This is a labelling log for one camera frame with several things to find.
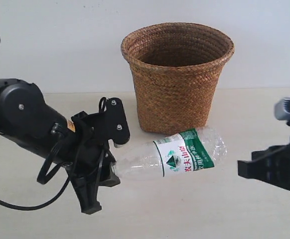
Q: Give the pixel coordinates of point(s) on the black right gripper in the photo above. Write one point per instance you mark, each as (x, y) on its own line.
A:
(271, 166)

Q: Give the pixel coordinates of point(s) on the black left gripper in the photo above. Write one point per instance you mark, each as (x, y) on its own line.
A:
(87, 147)

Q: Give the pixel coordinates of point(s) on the clear plastic water bottle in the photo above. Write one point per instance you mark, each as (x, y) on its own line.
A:
(184, 152)

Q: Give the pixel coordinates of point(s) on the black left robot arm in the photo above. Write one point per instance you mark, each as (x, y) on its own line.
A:
(27, 120)

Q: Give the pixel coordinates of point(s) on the brown woven straw basket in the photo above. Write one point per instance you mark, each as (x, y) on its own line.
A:
(175, 68)

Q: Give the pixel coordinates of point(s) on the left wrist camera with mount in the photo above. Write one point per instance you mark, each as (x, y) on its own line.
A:
(115, 121)

